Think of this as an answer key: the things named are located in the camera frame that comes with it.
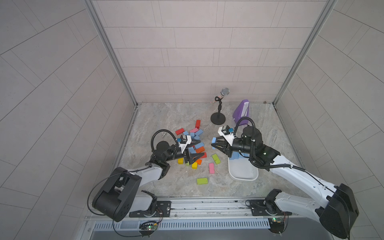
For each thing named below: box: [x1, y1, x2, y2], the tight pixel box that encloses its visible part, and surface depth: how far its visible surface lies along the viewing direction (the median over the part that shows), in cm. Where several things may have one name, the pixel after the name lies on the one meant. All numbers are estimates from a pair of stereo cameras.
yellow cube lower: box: [191, 162, 198, 170], surface depth 85 cm
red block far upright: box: [195, 119, 201, 129], surface depth 104 cm
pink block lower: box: [209, 163, 215, 174], surface depth 86 cm
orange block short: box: [196, 146, 205, 154], surface depth 93 cm
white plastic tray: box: [228, 157, 259, 181], surface depth 84 cm
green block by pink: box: [212, 153, 221, 164], surface depth 88 cm
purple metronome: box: [232, 99, 250, 125], surface depth 99 cm
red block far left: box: [175, 128, 185, 136], surface depth 101 cm
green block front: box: [196, 178, 208, 185], surface depth 81 cm
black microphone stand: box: [210, 96, 226, 125], surface depth 108 cm
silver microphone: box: [219, 87, 230, 99], surface depth 88 cm
